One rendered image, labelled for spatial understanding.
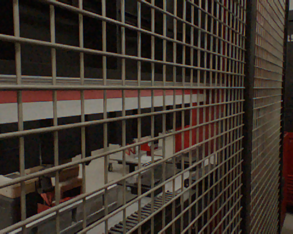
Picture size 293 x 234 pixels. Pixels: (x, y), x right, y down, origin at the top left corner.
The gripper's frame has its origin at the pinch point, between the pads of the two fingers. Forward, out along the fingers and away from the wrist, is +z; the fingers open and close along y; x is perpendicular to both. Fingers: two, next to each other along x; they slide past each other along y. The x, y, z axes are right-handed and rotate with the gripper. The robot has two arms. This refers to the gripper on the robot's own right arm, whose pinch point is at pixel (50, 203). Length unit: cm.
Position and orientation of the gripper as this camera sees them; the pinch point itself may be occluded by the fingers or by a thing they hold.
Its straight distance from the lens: 188.1
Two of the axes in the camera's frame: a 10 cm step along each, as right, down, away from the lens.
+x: 5.8, -0.7, 8.1
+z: 1.9, 9.8, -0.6
